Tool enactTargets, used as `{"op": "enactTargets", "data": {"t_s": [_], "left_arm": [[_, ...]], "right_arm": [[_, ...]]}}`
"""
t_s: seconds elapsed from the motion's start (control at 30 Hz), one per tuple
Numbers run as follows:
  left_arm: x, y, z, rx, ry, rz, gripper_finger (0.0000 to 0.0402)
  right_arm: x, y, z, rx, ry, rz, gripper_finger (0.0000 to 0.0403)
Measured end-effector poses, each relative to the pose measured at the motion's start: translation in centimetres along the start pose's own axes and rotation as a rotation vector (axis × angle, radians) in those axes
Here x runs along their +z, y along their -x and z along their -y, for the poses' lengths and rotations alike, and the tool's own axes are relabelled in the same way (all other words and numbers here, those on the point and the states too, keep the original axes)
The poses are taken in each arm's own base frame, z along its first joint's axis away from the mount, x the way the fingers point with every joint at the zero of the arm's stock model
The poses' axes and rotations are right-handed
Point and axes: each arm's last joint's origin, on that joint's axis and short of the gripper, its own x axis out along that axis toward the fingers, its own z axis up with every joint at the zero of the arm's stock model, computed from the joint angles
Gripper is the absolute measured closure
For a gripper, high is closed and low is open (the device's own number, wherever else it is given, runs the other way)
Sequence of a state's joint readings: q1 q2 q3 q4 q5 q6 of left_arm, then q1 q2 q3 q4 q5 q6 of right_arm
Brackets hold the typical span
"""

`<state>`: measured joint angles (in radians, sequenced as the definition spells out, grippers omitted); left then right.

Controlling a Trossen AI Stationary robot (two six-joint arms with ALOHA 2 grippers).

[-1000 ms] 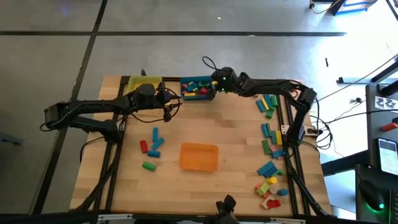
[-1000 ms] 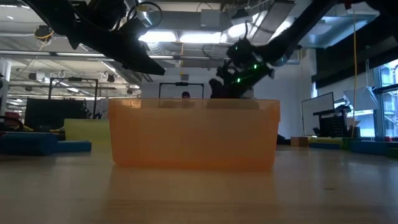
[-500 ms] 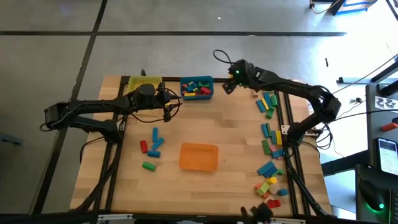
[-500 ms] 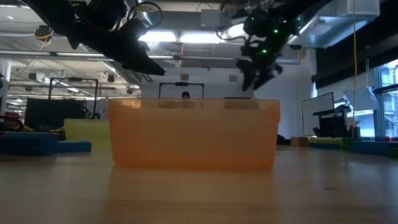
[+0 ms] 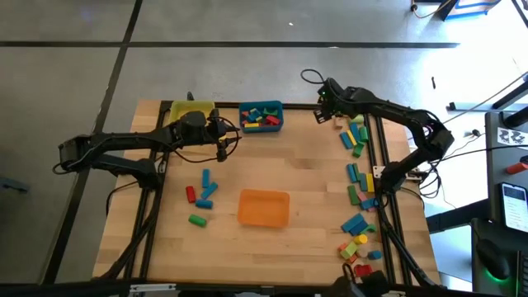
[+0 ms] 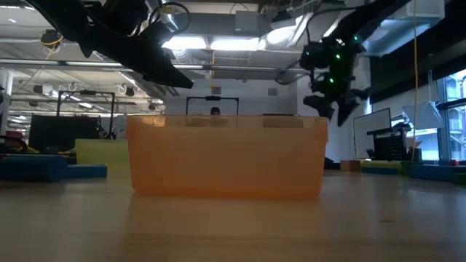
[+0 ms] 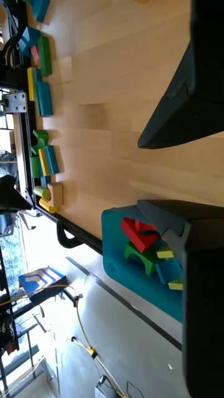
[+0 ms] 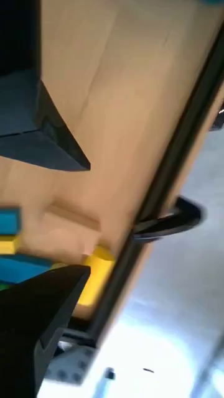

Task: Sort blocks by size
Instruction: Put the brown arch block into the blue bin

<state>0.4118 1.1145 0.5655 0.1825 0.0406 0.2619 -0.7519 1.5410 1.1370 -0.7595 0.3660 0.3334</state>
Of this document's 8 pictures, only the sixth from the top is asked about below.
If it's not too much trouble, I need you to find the rectangular metal air duct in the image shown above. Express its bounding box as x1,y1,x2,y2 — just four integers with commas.
336,0,446,58

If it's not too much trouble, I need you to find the ceiling light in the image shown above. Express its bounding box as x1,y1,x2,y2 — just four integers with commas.
209,36,261,52
161,35,208,51

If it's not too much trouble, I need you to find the natural wood block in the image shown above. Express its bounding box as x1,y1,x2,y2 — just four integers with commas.
339,159,363,172

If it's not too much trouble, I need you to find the whiteboard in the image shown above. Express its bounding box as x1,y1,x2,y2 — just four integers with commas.
352,107,393,160

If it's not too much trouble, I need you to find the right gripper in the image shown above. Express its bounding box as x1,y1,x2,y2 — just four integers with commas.
300,34,368,127

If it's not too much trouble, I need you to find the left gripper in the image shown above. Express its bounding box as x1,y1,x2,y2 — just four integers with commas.
78,0,194,90

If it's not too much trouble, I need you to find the grey ceiling box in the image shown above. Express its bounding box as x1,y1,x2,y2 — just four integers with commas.
234,10,261,33

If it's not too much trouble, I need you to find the black screen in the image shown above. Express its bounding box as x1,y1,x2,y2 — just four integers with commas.
28,114,102,154

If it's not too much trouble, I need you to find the yellow plastic bin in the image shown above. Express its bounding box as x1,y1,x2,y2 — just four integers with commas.
74,138,130,167

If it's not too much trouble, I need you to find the yellow hanging cable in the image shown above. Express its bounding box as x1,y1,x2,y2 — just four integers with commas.
411,0,419,162

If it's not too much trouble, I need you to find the black perforated box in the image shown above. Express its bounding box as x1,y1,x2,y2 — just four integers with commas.
366,126,411,162

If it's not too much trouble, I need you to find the grey ceiling pipe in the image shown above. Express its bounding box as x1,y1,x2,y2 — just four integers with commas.
0,59,353,76

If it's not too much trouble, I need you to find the orange plastic bin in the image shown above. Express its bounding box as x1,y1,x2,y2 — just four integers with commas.
126,114,329,201

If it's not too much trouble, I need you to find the hanging cable reel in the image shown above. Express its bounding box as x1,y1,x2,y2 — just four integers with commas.
39,29,65,51

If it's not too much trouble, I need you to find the spiral metal duct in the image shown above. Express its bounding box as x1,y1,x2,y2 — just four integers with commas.
159,4,182,33

